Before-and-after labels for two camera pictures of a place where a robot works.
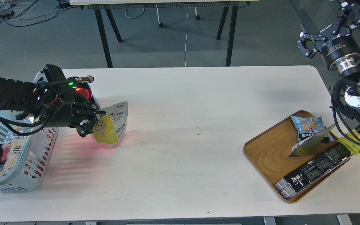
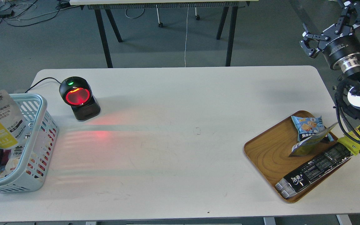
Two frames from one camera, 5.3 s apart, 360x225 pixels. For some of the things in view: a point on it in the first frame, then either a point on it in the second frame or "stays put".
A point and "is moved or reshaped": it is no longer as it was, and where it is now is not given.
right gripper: x=340 y=49 stays put
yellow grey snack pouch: x=111 y=127 is moved or reshaped
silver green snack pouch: x=309 y=144 stays put
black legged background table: x=98 y=5 stays put
